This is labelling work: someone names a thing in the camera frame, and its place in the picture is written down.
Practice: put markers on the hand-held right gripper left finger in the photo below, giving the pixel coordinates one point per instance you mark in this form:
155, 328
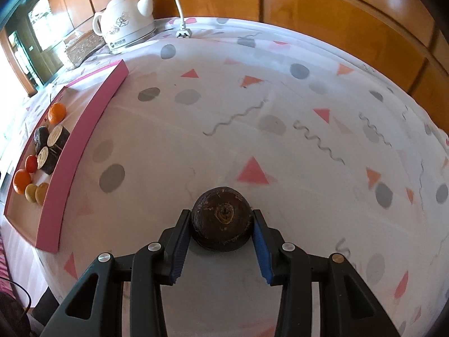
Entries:
179, 249

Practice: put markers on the small orange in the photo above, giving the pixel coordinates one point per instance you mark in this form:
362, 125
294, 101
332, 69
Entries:
21, 181

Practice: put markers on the silver kettle base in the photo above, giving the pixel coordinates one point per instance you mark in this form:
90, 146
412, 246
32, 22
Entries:
137, 44

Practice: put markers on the small red tomato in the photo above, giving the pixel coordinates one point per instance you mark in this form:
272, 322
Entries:
31, 164

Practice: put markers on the dark water chestnut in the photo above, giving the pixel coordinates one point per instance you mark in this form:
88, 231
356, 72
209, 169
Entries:
221, 217
40, 139

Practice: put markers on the orange with stem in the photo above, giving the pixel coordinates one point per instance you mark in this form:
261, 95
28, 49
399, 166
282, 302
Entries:
57, 113

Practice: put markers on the dark cloth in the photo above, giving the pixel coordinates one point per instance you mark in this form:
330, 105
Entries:
12, 317

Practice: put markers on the pink cardboard tray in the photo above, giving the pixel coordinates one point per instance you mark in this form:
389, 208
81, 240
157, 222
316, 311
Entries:
80, 126

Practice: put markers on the small yellow kumquat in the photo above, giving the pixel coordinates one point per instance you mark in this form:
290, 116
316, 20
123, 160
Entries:
31, 192
42, 193

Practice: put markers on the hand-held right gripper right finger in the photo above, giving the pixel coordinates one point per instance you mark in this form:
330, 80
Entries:
263, 249

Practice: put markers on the white patterned tablecloth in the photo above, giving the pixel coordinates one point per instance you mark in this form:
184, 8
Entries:
280, 94

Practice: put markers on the white floral ceramic kettle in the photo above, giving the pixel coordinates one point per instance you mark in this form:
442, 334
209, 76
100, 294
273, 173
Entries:
122, 17

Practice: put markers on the silver embossed tissue box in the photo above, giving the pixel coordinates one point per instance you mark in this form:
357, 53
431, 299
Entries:
82, 51

